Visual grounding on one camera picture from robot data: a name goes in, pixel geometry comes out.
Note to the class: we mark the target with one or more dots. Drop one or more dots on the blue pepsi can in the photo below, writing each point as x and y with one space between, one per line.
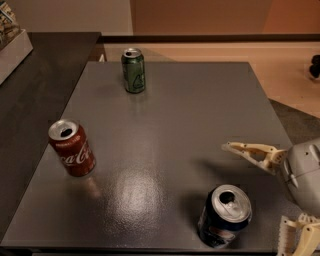
227 211

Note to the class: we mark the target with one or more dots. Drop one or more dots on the white box with snacks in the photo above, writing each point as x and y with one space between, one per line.
15 44

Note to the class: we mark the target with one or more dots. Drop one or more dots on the green soda can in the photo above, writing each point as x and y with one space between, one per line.
133 70

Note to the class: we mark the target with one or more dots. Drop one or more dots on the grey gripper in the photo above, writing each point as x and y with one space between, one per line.
305 175

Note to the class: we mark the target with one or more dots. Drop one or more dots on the black wheel on floor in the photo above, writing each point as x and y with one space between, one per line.
314 69

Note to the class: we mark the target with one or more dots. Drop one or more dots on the red coca-cola can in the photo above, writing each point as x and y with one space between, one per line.
69 140

